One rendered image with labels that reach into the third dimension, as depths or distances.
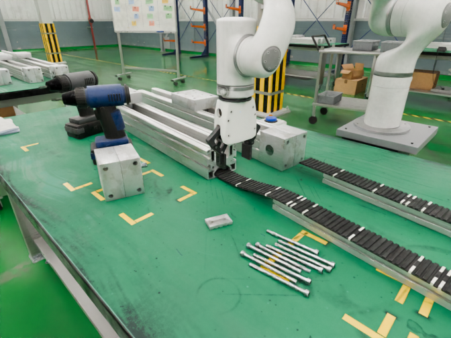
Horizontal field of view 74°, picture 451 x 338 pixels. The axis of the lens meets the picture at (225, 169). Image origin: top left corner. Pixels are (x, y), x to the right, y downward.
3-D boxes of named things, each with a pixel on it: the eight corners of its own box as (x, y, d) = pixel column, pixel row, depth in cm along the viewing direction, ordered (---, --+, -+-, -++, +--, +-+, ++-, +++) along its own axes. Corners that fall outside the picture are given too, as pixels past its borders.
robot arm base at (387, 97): (368, 115, 124) (377, 68, 115) (418, 126, 111) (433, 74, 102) (343, 125, 112) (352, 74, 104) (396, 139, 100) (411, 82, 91)
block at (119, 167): (154, 190, 74) (150, 155, 70) (106, 202, 70) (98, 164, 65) (144, 174, 82) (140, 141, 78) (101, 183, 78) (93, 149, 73)
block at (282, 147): (309, 159, 91) (313, 129, 87) (281, 171, 84) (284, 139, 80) (285, 150, 97) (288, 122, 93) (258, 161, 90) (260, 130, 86)
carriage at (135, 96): (143, 108, 122) (141, 91, 119) (117, 113, 116) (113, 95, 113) (127, 101, 133) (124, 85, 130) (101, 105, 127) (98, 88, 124)
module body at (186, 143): (235, 169, 85) (236, 141, 81) (207, 180, 79) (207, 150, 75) (121, 110, 140) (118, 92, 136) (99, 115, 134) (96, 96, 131)
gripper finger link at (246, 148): (250, 135, 74) (249, 160, 77) (259, 133, 76) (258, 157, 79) (241, 132, 77) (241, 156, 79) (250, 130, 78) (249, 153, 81)
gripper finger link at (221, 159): (215, 146, 68) (216, 172, 71) (226, 143, 70) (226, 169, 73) (207, 142, 70) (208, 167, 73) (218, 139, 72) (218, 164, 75)
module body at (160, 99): (280, 152, 96) (282, 127, 92) (258, 161, 90) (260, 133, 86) (158, 104, 151) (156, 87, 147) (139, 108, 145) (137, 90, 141)
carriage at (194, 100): (219, 113, 116) (218, 95, 113) (194, 119, 109) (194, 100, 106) (194, 105, 127) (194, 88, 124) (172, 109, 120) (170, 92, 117)
